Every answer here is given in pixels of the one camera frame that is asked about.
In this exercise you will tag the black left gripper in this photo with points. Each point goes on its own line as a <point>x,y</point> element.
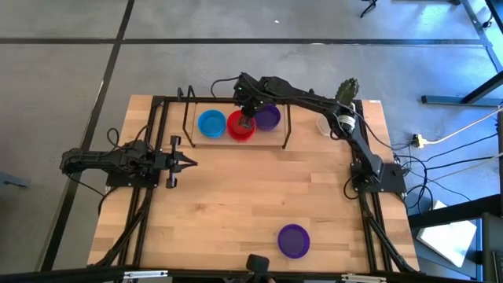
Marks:
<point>167,161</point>

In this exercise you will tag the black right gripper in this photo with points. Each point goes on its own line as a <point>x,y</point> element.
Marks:
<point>248,100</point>

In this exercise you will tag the red plastic mini bowl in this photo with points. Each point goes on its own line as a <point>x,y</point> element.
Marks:
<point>234,131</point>

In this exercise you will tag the purple plastic mini bowl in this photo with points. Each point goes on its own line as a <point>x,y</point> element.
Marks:
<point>269,118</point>
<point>293,241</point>

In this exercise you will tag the blue plastic mini bowl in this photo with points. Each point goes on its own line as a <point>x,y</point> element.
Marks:
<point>212,123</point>

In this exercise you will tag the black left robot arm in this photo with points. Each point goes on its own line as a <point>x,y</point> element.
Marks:
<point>98,159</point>

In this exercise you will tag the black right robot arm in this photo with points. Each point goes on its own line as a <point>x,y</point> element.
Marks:
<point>310,101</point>

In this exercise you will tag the black clamp hook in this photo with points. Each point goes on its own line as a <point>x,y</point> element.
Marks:
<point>181,94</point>

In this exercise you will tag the green cactus in white pot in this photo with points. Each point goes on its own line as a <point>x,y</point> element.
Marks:
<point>347,91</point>

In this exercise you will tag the black stand foot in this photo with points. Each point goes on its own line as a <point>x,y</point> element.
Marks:
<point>371,4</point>

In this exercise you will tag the white sheet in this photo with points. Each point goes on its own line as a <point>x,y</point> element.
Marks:
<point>448,239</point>

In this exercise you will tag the black desk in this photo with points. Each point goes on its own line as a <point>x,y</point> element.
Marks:
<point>493,251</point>

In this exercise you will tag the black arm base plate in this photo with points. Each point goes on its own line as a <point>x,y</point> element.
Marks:
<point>395,178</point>
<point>129,182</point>

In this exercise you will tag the silver metal bracket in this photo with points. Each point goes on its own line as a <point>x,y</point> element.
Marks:
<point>145,274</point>
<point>363,278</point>

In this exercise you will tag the black aluminium rig frame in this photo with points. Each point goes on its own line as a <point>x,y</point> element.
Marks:
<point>59,278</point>

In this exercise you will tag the black table leg frame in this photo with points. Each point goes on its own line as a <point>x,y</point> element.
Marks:
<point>452,100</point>

